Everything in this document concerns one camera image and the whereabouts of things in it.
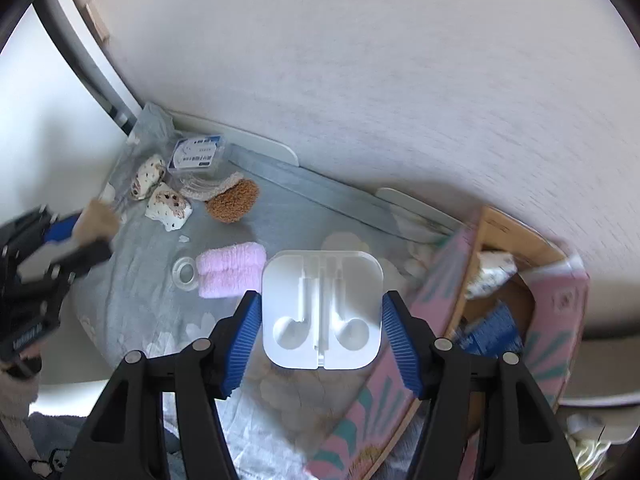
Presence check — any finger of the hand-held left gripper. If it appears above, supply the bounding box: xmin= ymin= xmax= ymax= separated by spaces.
xmin=17 ymin=239 xmax=115 ymax=293
xmin=0 ymin=205 xmax=83 ymax=261

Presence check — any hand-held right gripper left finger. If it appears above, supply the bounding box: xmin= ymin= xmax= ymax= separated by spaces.
xmin=60 ymin=290 xmax=263 ymax=480

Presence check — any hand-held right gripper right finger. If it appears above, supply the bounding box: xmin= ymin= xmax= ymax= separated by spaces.
xmin=382 ymin=290 xmax=581 ymax=480

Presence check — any small beige object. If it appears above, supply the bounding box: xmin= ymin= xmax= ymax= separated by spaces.
xmin=72 ymin=200 xmax=121 ymax=243

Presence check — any white earphone case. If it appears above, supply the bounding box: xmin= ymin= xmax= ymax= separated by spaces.
xmin=261 ymin=250 xmax=385 ymax=371

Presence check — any blue wipes packet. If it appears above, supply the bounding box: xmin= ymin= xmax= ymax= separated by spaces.
xmin=457 ymin=300 xmax=523 ymax=358

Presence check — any white ink-print sachet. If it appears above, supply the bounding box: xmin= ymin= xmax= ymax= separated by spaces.
xmin=467 ymin=250 xmax=518 ymax=300

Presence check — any pink cardboard box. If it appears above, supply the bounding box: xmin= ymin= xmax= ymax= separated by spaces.
xmin=305 ymin=205 xmax=591 ymax=480

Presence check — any person's left forearm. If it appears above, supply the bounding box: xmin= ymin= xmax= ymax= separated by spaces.
xmin=0 ymin=355 xmax=43 ymax=418

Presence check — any grey desktop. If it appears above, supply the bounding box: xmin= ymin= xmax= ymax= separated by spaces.
xmin=227 ymin=145 xmax=401 ymax=236

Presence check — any light blue floral sheet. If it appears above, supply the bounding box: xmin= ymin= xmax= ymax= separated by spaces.
xmin=65 ymin=105 xmax=476 ymax=480

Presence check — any pink fluffy roll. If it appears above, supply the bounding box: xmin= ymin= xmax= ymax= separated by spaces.
xmin=195 ymin=241 xmax=267 ymax=300

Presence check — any blue-grey fleece clothing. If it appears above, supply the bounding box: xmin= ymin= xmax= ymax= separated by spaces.
xmin=22 ymin=412 xmax=101 ymax=480

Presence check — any clear plastic bag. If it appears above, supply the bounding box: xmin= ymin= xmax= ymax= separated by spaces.
xmin=131 ymin=102 xmax=177 ymax=147

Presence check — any white desk edge guard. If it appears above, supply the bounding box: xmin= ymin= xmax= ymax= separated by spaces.
xmin=172 ymin=112 xmax=300 ymax=168
xmin=375 ymin=187 xmax=466 ymax=237

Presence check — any brown fluffy scrunchie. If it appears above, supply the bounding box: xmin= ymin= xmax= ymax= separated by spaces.
xmin=206 ymin=179 xmax=261 ymax=225

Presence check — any white dental floss box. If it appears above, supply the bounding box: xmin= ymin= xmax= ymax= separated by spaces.
xmin=167 ymin=135 xmax=228 ymax=176

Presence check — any white plastic bag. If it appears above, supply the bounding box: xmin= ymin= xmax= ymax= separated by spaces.
xmin=565 ymin=412 xmax=621 ymax=476

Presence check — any clear tape ring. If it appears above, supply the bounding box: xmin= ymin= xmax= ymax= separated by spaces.
xmin=172 ymin=256 xmax=200 ymax=291

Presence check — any white window frame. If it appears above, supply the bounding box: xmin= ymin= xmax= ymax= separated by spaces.
xmin=37 ymin=0 xmax=147 ymax=133

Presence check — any wooden wall block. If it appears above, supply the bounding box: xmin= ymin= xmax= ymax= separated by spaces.
xmin=84 ymin=2 xmax=111 ymax=42

